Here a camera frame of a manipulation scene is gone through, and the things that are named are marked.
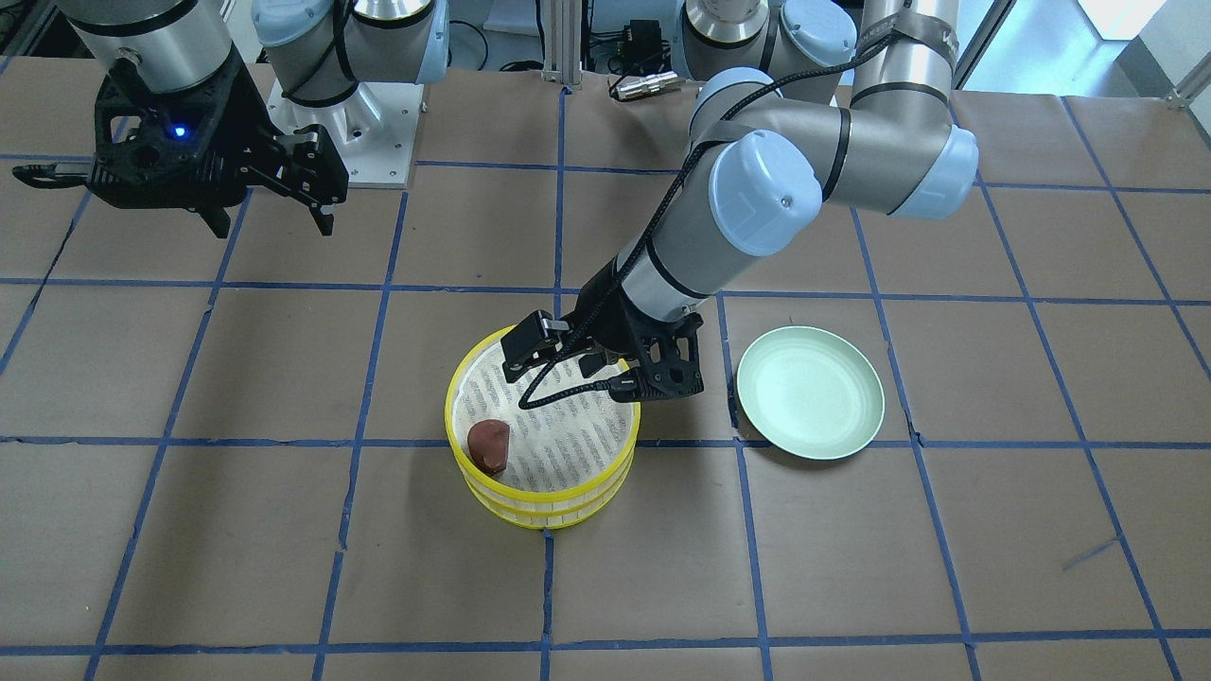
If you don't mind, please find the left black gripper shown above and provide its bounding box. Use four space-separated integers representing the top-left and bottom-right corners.
499 269 704 400

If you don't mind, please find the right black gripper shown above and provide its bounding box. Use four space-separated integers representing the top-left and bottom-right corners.
90 46 349 238

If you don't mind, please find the yellow steamer basket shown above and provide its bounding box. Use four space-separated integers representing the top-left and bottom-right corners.
444 328 641 500
464 460 632 530

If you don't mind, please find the red bun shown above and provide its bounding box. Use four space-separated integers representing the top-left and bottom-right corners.
466 419 511 477

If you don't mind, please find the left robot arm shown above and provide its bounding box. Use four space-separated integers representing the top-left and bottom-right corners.
500 1 980 410

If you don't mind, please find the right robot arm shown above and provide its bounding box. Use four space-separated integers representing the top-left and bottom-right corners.
19 1 449 238

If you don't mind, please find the green plate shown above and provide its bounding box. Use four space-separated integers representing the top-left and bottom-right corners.
735 326 886 460

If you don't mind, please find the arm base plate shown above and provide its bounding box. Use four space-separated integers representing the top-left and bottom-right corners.
268 82 427 189

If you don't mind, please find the aluminium frame post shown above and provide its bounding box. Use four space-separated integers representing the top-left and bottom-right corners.
536 1 589 92

